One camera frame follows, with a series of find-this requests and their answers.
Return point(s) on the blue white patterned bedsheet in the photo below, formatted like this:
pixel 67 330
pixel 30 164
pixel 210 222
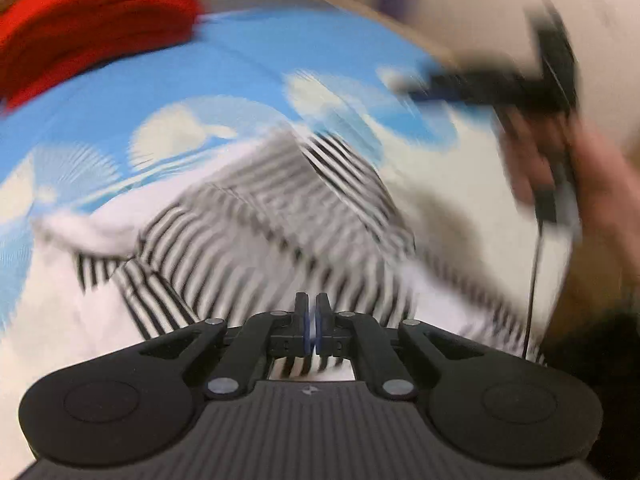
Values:
pixel 87 145

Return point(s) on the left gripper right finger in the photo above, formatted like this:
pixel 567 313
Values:
pixel 366 344

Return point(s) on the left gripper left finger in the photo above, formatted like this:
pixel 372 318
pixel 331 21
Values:
pixel 249 351

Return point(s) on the red folded blanket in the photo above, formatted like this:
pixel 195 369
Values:
pixel 46 42

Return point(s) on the black white striped shirt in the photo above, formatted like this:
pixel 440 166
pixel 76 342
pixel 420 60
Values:
pixel 293 214

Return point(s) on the person right hand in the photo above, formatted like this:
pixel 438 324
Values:
pixel 607 185

